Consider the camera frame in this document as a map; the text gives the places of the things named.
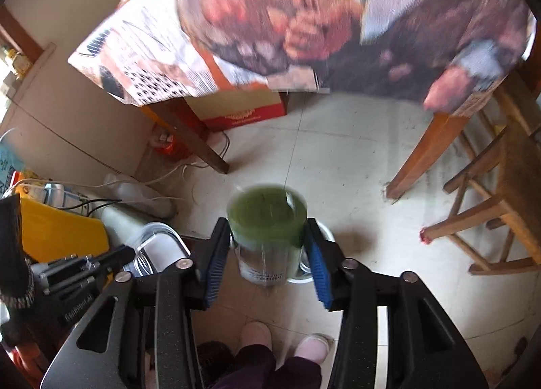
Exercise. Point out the white bowl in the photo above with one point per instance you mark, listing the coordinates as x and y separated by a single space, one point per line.
305 271

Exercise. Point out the red plastic object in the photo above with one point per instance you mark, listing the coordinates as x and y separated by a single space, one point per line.
164 144

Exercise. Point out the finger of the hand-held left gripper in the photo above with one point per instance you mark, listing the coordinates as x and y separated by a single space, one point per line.
114 254
107 269

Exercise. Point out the wooden stool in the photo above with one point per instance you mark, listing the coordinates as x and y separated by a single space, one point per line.
507 186

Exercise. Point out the wooden window frame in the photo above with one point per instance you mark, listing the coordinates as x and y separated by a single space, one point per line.
17 34

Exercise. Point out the dark fuzzy cloth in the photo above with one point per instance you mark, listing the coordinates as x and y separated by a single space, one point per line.
213 355

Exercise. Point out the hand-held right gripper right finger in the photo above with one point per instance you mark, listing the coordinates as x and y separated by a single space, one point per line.
319 270

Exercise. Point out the green lid glass jar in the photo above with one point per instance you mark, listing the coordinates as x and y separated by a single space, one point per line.
266 215

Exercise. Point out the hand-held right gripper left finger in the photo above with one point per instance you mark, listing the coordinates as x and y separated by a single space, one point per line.
215 270

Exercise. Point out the person's dark trousers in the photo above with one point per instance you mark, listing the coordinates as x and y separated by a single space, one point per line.
266 368

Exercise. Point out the printed tablecloth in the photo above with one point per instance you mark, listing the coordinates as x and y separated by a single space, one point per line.
296 13

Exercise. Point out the person's pink slipper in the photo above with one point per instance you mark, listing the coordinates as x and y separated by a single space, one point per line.
313 349
255 336

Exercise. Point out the red cardboard box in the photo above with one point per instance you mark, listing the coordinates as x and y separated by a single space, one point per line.
245 112

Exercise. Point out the yellow plastic container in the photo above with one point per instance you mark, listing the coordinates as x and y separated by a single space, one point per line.
59 232

